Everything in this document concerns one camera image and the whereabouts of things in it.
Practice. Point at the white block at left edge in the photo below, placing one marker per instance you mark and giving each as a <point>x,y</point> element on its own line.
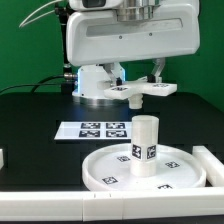
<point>1,159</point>

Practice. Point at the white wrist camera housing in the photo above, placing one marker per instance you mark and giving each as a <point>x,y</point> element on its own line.
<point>81,5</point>

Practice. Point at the white fence bar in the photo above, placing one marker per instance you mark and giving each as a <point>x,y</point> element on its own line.
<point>96,206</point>
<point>213,167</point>

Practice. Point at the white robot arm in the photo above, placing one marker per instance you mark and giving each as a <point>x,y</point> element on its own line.
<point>92,78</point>

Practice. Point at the white front fence bar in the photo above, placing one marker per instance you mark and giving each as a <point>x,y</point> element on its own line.
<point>96,206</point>

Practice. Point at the white cross-shaped table base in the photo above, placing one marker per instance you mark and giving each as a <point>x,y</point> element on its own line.
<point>133,91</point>

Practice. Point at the white right fence bar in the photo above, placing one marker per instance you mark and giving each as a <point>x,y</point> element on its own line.
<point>213,167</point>

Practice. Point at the white marker sheet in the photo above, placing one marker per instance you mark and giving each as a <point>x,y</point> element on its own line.
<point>93,130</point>

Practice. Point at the white round table top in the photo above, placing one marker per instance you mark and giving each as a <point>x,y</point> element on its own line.
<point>119,167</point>

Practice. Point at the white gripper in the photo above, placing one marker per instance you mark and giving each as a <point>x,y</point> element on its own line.
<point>135,30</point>

